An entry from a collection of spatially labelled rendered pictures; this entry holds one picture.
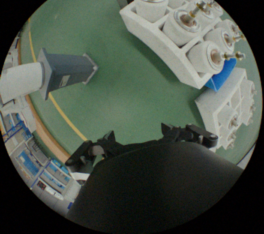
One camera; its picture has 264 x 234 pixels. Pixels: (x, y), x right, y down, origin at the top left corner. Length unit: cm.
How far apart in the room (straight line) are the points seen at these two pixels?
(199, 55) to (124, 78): 36
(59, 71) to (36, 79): 9
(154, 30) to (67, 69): 33
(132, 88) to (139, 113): 15
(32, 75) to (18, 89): 6
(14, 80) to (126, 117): 55
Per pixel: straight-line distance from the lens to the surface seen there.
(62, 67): 34
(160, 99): 47
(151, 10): 28
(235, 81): 56
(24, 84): 31
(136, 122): 53
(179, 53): 29
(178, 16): 25
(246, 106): 66
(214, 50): 28
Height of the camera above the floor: 44
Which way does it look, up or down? 67 degrees down
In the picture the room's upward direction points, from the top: 156 degrees counter-clockwise
